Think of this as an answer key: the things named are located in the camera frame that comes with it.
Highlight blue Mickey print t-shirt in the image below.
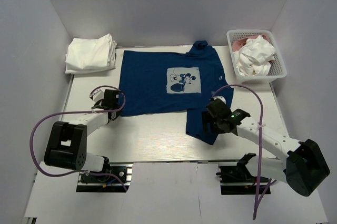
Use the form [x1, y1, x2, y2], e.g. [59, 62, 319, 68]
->
[119, 40, 234, 145]

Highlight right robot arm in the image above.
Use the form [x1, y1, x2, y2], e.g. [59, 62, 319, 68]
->
[202, 98, 330, 197]

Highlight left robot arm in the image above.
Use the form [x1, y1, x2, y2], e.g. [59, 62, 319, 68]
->
[44, 89, 125, 181]

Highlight folded white t-shirt stack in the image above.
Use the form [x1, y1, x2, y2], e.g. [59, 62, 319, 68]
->
[65, 34, 117, 75]

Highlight crumpled white t-shirt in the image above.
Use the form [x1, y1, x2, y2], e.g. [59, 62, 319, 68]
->
[233, 44, 276, 76]

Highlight white plastic basket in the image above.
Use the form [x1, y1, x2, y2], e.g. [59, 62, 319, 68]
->
[226, 29, 287, 84]

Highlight pink t-shirt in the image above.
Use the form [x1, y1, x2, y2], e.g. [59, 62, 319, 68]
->
[232, 35, 271, 52]

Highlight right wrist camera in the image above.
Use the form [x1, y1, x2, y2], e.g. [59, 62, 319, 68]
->
[211, 96, 226, 104]

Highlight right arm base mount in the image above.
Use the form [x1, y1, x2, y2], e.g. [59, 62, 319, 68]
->
[216, 153, 257, 195]

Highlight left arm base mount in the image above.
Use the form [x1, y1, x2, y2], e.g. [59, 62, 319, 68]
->
[76, 163, 133, 193]

